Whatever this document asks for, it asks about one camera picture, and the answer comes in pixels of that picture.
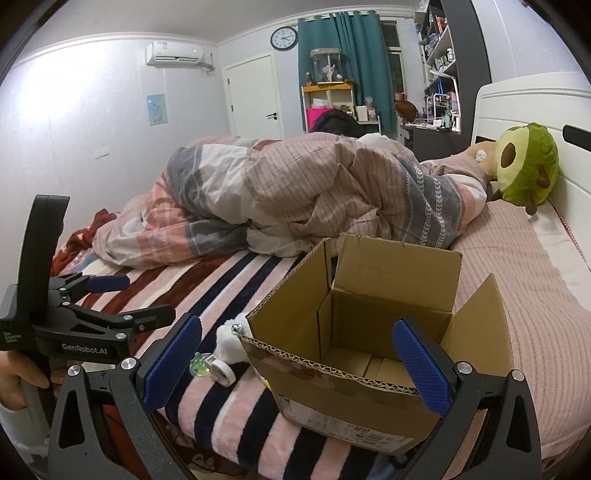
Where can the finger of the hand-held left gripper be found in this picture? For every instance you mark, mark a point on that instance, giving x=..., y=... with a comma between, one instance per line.
x=108, y=283
x=147, y=319

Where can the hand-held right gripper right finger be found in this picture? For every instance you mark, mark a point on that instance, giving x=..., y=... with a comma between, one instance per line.
x=422, y=369

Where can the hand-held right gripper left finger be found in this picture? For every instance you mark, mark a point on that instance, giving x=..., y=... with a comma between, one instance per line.
x=171, y=364

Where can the fluffy white plush toy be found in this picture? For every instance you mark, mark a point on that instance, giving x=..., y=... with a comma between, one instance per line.
x=231, y=344

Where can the brown cardboard box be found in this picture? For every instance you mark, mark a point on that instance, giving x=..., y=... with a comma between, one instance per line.
x=369, y=323

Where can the person's left hand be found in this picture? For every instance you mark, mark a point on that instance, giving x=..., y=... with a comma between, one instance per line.
x=18, y=376

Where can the small green plastic toy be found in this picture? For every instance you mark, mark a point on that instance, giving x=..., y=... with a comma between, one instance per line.
x=199, y=364

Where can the white round plastic case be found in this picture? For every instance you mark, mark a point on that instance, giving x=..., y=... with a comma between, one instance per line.
x=224, y=371

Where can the striped plush blanket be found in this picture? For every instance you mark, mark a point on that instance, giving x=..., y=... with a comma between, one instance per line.
x=221, y=295

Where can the pink knitted pillow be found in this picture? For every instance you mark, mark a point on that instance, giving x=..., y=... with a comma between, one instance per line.
x=531, y=286

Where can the pink grey striped duvet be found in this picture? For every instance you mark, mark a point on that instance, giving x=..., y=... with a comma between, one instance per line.
x=295, y=189

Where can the tan plush toy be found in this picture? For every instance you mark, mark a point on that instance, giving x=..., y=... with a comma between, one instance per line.
x=480, y=151

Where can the green avocado plush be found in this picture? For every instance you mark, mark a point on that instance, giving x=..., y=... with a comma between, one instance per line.
x=531, y=166

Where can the dark desk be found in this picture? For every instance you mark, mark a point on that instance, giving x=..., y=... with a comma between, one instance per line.
x=429, y=138

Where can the white door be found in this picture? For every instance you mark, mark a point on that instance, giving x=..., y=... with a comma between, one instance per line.
x=251, y=97

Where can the white air conditioner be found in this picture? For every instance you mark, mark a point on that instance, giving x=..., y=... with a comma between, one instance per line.
x=174, y=54

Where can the small white side table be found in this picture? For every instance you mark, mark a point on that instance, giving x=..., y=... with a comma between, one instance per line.
x=369, y=122

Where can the black bag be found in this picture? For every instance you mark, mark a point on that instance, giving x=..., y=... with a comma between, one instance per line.
x=336, y=123

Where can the white desk rack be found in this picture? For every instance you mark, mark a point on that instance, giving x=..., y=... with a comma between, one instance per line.
x=441, y=108

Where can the pink bag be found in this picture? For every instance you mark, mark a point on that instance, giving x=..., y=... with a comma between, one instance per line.
x=316, y=117

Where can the yellow white shelf unit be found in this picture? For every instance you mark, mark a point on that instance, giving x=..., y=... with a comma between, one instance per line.
x=328, y=94

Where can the white bed headboard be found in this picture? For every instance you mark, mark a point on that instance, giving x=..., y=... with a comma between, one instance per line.
x=572, y=115

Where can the glass tank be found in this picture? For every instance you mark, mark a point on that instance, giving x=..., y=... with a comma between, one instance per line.
x=326, y=64

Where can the teal curtain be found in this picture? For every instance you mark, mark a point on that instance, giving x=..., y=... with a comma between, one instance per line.
x=364, y=55

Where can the dark bookshelf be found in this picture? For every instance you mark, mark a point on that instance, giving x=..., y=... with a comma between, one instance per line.
x=471, y=41

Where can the light blue wall poster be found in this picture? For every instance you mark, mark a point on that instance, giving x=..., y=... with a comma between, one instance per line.
x=156, y=108

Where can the round wall clock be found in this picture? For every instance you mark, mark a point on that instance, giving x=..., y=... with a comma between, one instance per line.
x=284, y=38

